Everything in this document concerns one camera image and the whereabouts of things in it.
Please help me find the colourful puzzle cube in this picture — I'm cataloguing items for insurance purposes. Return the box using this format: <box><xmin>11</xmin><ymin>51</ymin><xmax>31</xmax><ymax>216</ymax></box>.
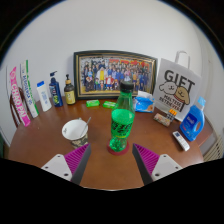
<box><xmin>165</xmin><ymin>108</ymin><xmax>178</xmax><ymax>124</ymax></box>

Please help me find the tall pink box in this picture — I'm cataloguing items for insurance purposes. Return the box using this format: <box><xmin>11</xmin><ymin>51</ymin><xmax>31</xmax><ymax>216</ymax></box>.
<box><xmin>8</xmin><ymin>65</ymin><xmax>32</xmax><ymax>128</ymax></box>

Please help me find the camouflage paper cup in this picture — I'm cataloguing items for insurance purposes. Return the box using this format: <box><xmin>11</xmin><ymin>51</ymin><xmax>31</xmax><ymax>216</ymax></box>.
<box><xmin>61</xmin><ymin>118</ymin><xmax>89</xmax><ymax>149</ymax></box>

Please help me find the framed group photo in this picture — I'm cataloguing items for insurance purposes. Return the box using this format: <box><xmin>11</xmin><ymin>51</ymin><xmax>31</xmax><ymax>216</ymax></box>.
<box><xmin>73</xmin><ymin>49</ymin><xmax>159</xmax><ymax>101</ymax></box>

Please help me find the white radiator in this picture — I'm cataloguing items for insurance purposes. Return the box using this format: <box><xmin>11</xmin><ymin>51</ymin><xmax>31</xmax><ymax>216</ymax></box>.
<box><xmin>203</xmin><ymin>133</ymin><xmax>224</xmax><ymax>163</ymax></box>

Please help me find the tall green and white box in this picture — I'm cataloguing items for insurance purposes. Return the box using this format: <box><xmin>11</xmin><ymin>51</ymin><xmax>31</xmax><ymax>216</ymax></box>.
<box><xmin>19</xmin><ymin>59</ymin><xmax>40</xmax><ymax>119</ymax></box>

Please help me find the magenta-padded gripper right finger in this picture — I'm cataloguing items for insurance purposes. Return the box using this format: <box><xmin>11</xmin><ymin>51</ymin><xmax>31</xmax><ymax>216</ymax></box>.
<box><xmin>131</xmin><ymin>143</ymin><xmax>184</xmax><ymax>186</ymax></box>

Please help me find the flat round red coaster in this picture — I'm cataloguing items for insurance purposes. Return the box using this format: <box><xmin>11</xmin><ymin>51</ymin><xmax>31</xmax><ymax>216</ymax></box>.
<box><xmin>106</xmin><ymin>141</ymin><xmax>130</xmax><ymax>156</ymax></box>

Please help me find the speckled snack bar packet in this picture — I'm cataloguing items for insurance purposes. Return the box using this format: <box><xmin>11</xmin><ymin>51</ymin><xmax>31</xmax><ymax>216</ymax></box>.
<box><xmin>153</xmin><ymin>112</ymin><xmax>172</xmax><ymax>127</ymax></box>

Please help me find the blue detergent bottle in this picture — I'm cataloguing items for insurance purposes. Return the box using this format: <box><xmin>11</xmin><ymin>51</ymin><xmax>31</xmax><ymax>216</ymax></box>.
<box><xmin>179</xmin><ymin>96</ymin><xmax>207</xmax><ymax>142</ymax></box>

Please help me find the spoon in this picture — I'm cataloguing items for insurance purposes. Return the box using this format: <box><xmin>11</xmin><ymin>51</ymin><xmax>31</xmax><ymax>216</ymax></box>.
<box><xmin>79</xmin><ymin>116</ymin><xmax>93</xmax><ymax>138</ymax></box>

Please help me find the white bottle with blue cap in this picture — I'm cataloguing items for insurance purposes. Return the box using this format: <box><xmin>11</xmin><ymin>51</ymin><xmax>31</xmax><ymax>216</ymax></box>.
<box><xmin>36</xmin><ymin>80</ymin><xmax>53</xmax><ymax>112</ymax></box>

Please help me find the white paper gift bag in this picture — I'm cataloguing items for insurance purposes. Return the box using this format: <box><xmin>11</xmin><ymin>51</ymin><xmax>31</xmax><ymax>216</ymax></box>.
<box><xmin>152</xmin><ymin>50</ymin><xmax>203</xmax><ymax>122</ymax></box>

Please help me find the blue tissue pack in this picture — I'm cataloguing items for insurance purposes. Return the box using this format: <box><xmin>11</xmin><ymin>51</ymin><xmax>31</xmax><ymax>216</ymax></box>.
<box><xmin>133</xmin><ymin>90</ymin><xmax>156</xmax><ymax>114</ymax></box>

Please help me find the dark blue pump bottle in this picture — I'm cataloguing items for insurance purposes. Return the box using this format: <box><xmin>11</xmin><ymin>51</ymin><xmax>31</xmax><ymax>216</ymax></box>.
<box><xmin>48</xmin><ymin>70</ymin><xmax>64</xmax><ymax>108</ymax></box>

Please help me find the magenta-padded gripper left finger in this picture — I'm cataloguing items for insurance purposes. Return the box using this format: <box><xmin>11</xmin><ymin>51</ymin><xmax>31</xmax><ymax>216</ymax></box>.
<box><xmin>41</xmin><ymin>143</ymin><xmax>92</xmax><ymax>186</ymax></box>

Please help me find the green plastic drink bottle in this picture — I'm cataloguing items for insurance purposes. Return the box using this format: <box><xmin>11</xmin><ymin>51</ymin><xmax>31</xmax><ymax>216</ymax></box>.
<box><xmin>109</xmin><ymin>80</ymin><xmax>136</xmax><ymax>153</ymax></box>

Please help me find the amber pump bottle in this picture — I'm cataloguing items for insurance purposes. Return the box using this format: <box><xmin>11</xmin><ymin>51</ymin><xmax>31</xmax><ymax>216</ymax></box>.
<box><xmin>63</xmin><ymin>73</ymin><xmax>77</xmax><ymax>106</ymax></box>

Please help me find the white remote control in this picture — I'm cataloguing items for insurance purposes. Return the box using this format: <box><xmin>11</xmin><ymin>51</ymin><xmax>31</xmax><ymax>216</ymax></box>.
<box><xmin>172</xmin><ymin>130</ymin><xmax>191</xmax><ymax>152</ymax></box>

